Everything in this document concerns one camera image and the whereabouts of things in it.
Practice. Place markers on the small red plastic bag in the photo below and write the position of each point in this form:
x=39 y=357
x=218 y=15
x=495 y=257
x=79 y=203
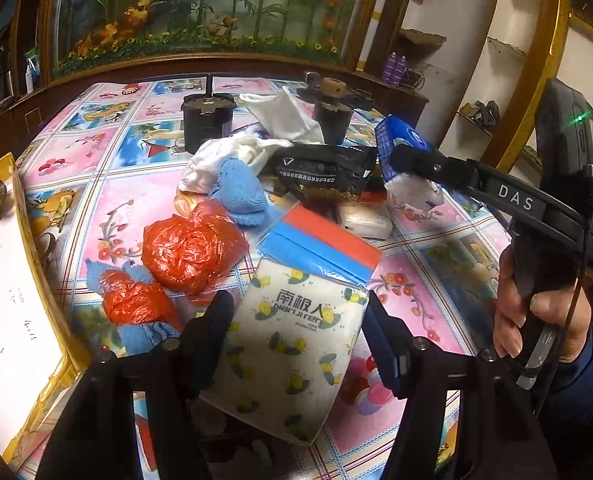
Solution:
x=131 y=300

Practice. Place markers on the yellow box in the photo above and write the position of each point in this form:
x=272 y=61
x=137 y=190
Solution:
x=11 y=300

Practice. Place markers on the stained white cloth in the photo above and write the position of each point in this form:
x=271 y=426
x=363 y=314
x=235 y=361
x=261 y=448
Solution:
x=216 y=160

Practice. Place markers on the blue cloth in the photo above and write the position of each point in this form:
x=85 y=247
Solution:
x=241 y=192
x=141 y=337

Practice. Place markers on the lemon print white packet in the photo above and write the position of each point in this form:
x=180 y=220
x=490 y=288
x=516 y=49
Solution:
x=286 y=355

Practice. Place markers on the white tissue pack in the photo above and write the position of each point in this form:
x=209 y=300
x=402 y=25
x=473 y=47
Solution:
x=366 y=220

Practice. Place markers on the blue and white packet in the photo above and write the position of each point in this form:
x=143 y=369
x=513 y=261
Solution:
x=401 y=132

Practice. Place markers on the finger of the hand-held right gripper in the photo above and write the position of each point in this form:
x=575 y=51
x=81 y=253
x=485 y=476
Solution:
x=426 y=162

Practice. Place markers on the black packet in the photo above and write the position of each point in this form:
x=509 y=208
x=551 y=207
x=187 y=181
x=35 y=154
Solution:
x=321 y=170

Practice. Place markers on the white spray bottle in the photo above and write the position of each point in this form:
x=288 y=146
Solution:
x=31 y=72

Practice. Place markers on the white tube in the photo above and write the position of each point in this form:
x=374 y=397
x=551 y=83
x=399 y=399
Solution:
x=374 y=20

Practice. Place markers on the framed artificial flower panel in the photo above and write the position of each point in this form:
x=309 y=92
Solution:
x=201 y=5

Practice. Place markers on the white wall shelf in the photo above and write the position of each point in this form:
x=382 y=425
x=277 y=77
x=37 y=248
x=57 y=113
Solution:
x=506 y=20

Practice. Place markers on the black motor with tan gear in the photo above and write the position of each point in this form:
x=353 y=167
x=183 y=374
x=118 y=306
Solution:
x=329 y=115

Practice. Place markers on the person's right hand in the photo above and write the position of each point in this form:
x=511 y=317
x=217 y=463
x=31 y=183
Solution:
x=506 y=320

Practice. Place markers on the black motor with shaft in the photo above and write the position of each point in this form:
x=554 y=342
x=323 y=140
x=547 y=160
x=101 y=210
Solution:
x=206 y=125

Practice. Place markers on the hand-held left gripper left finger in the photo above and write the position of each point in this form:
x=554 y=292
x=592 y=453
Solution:
x=215 y=340

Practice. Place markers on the printed tablecloth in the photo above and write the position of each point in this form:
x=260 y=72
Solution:
x=116 y=170

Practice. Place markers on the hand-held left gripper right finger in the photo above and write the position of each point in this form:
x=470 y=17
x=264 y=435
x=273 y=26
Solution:
x=384 y=345

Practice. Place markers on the large red plastic bag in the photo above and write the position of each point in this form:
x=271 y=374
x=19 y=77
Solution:
x=191 y=250

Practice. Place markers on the person's right forearm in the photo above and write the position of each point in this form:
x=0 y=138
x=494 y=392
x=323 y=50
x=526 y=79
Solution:
x=591 y=375

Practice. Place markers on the purple bottle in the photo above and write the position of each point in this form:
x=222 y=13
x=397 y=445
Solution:
x=389 y=69
x=401 y=69

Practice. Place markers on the clear bag of coloured cloths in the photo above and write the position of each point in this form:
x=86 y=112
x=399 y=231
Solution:
x=321 y=237

